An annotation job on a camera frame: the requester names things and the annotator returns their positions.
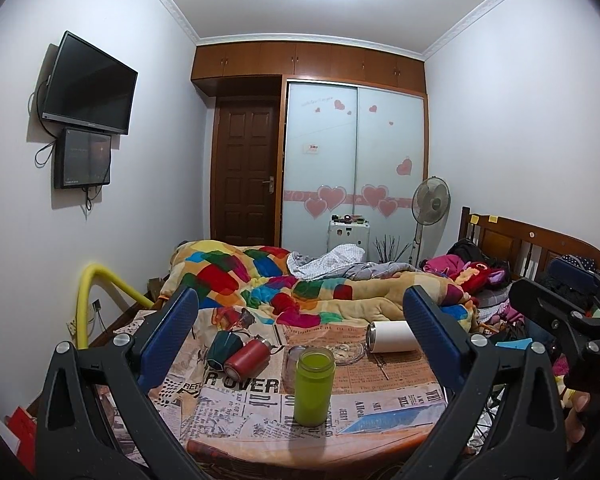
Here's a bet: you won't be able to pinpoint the dark polka dot bag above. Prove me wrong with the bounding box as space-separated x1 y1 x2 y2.
547 254 599 287

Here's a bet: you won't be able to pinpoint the dark green cup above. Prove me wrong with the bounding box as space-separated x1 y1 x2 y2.
206 330 245 370

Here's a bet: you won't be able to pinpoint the pink clothes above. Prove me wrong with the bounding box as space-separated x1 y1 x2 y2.
419 253 467 277

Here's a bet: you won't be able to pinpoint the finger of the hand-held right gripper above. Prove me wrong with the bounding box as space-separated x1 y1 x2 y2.
509 277 600 361

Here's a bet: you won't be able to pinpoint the red box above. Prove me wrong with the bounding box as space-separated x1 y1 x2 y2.
4 406 39 477

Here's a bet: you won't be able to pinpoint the brown wooden door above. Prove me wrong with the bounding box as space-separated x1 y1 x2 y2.
213 95 284 247

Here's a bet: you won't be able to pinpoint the wardrobe with heart stickers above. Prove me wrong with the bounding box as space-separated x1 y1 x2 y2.
279 75 429 267

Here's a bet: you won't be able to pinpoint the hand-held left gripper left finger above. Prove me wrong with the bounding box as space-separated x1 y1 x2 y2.
35 286 202 480

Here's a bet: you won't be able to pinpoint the black bag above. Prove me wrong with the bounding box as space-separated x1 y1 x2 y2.
447 238 492 267

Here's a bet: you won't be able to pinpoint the newspaper print tablecloth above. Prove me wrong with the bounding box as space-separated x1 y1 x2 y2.
99 305 452 480

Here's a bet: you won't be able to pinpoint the black monitor cable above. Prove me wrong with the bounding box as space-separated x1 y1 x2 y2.
81 185 104 217

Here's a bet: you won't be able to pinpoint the wooden bed headboard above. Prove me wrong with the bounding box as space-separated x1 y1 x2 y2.
457 205 600 287

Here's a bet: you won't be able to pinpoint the glass dish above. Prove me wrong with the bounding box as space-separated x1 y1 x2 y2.
330 340 367 365

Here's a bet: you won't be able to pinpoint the colourful patchwork blanket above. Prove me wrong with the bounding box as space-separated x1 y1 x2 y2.
159 240 481 330

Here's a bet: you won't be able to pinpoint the clear glass jar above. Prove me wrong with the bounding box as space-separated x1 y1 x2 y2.
283 344 327 396

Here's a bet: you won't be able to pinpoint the wall-mounted black television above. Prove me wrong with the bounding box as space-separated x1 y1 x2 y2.
39 30 139 136

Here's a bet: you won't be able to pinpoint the yellow foam tube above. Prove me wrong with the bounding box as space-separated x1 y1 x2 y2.
76 262 157 352

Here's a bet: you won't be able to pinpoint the dark dried twigs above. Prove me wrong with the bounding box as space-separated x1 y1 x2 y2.
372 234 414 265

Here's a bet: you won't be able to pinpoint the red thermos bottle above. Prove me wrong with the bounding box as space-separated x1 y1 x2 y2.
223 338 273 385

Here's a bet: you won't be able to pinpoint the small white appliance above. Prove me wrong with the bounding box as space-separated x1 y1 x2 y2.
328 214 371 257

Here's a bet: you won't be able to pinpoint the grey checked cloth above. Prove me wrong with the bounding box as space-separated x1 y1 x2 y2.
287 243 422 282

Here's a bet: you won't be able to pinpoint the red plush toy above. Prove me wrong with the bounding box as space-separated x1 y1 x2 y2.
449 259 512 295

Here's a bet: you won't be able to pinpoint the person's right hand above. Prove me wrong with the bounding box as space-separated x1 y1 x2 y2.
561 389 592 455

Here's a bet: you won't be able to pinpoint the wooden overhead cabinet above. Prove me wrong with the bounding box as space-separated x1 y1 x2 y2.
190 42 427 98

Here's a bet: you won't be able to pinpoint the black television cable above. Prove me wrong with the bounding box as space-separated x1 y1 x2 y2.
27 77 57 167

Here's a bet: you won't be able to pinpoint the small wall-mounted black monitor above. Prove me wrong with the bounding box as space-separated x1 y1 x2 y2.
53 126 113 190

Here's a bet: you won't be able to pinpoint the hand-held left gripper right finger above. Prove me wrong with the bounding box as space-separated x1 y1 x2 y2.
403 284 567 480

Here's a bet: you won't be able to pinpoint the white cup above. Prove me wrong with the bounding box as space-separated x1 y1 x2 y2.
365 320 421 354

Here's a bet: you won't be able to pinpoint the standing electric fan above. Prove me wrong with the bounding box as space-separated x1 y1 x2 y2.
410 175 452 268

